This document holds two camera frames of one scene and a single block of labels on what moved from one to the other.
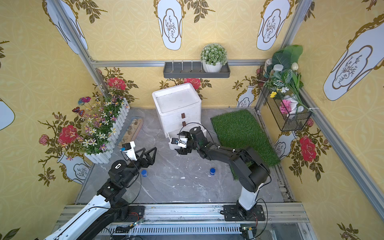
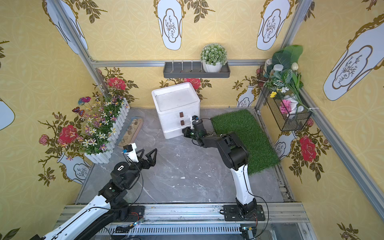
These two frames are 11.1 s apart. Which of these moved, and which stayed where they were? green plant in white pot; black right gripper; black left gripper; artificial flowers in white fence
Moved: black right gripper
Stayed: artificial flowers in white fence; green plant in white pot; black left gripper
